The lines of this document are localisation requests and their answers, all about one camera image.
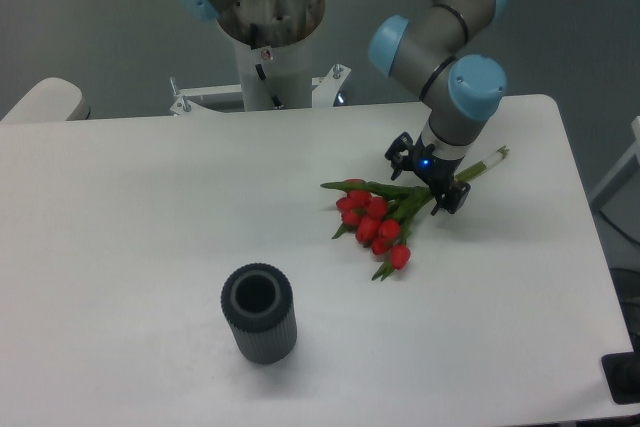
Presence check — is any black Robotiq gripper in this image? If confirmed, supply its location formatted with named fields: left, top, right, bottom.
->
left=384, top=132, right=471, bottom=215

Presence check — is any red tulip bouquet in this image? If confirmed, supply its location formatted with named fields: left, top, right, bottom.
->
left=319, top=145, right=512, bottom=283

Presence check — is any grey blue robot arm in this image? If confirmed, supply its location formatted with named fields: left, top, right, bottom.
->
left=178, top=0, right=507, bottom=213

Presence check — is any dark grey ribbed vase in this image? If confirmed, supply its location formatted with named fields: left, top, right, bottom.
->
left=220, top=263, right=298, bottom=365

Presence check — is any white furniture at right edge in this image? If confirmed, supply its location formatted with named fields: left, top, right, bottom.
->
left=588, top=115, right=640, bottom=243

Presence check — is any black box at table edge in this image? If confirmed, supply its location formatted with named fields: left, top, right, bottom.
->
left=601, top=352, right=639, bottom=405

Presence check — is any beige chair back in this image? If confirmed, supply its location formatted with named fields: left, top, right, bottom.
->
left=1, top=77, right=91, bottom=125

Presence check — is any white pedestal base frame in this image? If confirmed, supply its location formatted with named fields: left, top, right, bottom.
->
left=170, top=63, right=351, bottom=115

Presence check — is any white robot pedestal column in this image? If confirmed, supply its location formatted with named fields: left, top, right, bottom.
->
left=218, top=0, right=325, bottom=83

